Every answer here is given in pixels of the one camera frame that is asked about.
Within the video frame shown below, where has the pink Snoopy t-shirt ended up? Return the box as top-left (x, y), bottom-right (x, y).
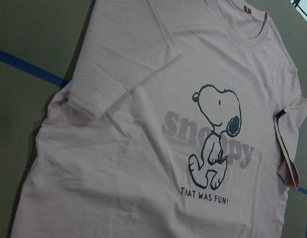
top-left (11, 0), bottom-right (307, 238)

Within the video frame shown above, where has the long horizontal blue tape line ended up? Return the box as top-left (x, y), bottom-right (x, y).
top-left (0, 50), bottom-right (69, 88)

